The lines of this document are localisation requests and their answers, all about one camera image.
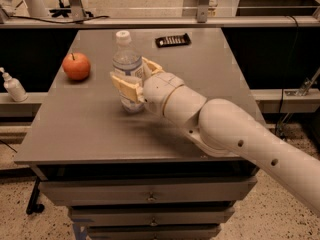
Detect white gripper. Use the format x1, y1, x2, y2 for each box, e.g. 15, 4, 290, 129
110, 57, 184, 116

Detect blue label plastic water bottle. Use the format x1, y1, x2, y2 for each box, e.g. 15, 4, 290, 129
113, 30, 144, 113

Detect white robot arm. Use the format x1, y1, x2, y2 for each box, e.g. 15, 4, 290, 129
110, 59, 320, 215

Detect white pump dispenser bottle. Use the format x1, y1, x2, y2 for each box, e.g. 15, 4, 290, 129
0, 67, 28, 102

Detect black snack bar wrapper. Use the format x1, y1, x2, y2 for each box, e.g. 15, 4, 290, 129
155, 33, 191, 48

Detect red apple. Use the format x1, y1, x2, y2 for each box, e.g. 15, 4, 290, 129
62, 53, 91, 81

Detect grey drawer cabinet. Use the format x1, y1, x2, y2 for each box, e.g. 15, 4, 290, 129
16, 30, 257, 240

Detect grey metal rail frame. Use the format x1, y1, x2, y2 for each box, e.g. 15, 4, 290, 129
0, 0, 320, 29

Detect black cable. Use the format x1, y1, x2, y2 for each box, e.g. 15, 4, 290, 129
0, 8, 110, 25

